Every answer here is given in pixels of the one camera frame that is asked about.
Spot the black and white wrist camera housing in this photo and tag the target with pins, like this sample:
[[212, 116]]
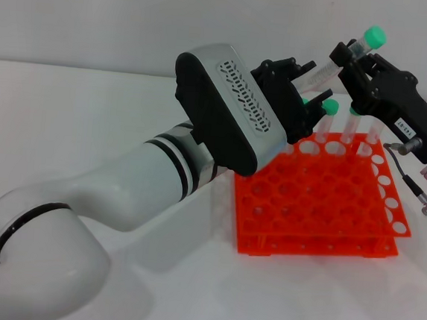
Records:
[[221, 108]]

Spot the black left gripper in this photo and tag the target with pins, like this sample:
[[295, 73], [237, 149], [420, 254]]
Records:
[[283, 91]]

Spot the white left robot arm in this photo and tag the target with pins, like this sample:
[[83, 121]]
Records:
[[114, 185]]

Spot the orange test tube rack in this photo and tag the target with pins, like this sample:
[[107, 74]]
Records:
[[318, 203]]

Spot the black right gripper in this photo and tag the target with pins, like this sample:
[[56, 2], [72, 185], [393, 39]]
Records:
[[394, 97]]

